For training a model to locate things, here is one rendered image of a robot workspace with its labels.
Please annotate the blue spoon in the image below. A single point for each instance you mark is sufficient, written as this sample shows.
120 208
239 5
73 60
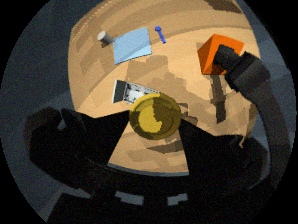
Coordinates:
158 29

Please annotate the olive-yellow round plate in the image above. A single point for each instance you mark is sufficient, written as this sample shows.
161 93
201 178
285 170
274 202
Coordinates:
155 116

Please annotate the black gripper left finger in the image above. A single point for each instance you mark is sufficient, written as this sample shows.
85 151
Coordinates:
102 133

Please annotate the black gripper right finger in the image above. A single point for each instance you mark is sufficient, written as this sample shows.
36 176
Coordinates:
200 147

